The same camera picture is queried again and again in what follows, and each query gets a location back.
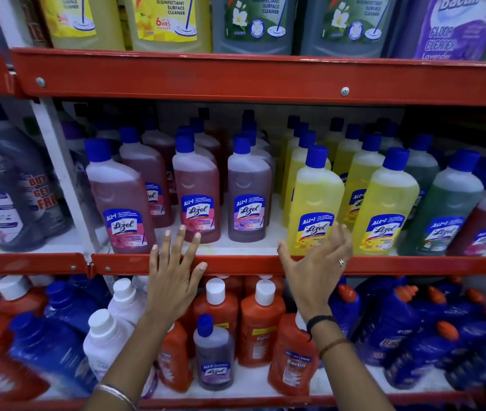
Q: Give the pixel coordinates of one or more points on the black wrist band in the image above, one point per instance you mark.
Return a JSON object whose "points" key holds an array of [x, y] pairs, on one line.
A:
{"points": [[321, 321]]}

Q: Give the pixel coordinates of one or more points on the group of yellow cleaner bottles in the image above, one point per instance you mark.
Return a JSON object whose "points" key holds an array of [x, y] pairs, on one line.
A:
{"points": [[380, 196]]}

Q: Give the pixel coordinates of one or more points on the person's left little finger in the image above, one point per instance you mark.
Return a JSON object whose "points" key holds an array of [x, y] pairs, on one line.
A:
{"points": [[154, 261]]}

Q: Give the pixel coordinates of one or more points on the person's right forearm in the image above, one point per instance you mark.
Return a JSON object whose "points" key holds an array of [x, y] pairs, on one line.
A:
{"points": [[350, 372]]}

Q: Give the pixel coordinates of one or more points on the person's left hand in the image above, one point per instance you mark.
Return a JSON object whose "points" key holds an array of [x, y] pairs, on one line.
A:
{"points": [[170, 291]]}

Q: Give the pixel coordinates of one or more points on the person's right hand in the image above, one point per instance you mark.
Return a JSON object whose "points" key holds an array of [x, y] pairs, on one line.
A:
{"points": [[311, 282]]}

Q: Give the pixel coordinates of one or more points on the person's left thumb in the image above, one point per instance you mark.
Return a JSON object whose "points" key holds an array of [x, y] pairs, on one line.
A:
{"points": [[199, 276]]}

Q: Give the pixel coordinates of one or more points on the person's left middle finger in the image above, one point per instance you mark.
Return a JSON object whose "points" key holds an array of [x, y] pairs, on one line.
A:
{"points": [[179, 250]]}

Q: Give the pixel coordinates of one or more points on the dark red bottle blue cap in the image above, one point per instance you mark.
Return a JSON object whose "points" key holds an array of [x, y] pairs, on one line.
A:
{"points": [[483, 222]]}

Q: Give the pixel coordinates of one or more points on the group of pink cleaner bottles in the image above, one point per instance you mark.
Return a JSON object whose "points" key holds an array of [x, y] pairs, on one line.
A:
{"points": [[123, 196]]}

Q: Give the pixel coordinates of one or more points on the person's right thumb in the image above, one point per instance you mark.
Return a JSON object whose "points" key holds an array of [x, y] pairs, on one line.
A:
{"points": [[286, 258]]}

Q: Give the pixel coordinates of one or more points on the small purple cleaner bottle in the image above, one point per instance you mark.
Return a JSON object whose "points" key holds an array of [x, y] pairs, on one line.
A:
{"points": [[214, 355]]}

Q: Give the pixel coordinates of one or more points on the purple bottle with blue cap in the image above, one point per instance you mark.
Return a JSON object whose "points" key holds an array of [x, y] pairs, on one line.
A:
{"points": [[249, 192], [265, 156], [249, 119]]}

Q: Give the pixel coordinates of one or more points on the large green cleaner bottle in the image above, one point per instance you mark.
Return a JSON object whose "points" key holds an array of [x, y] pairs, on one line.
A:
{"points": [[253, 25], [345, 27]]}

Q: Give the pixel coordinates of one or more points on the silver bangle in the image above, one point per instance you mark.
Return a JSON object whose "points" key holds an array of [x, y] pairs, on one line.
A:
{"points": [[116, 394]]}

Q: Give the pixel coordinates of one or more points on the long red shelf beam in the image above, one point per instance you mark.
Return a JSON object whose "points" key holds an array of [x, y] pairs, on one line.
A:
{"points": [[226, 79], [243, 264]]}

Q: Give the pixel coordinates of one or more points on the group of orange cleaner bottles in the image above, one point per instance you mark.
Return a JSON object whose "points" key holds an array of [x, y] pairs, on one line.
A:
{"points": [[260, 325]]}

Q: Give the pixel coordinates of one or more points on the group of blue orange-capped bottles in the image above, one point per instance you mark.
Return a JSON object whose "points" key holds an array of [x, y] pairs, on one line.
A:
{"points": [[423, 333]]}

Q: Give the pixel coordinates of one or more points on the large purple cleaner bottle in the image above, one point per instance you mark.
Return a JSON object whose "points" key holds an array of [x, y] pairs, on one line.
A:
{"points": [[453, 29]]}

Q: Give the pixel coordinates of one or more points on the green bottle with blue cap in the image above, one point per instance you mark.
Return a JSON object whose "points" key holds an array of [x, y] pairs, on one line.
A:
{"points": [[444, 201], [422, 164]]}

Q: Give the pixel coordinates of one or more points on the white shelf upright post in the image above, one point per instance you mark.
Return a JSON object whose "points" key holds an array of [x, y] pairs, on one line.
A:
{"points": [[61, 166]]}

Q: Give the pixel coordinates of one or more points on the large yellow cleaner bottle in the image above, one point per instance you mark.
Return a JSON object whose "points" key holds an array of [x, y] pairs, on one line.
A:
{"points": [[168, 23], [82, 21]]}

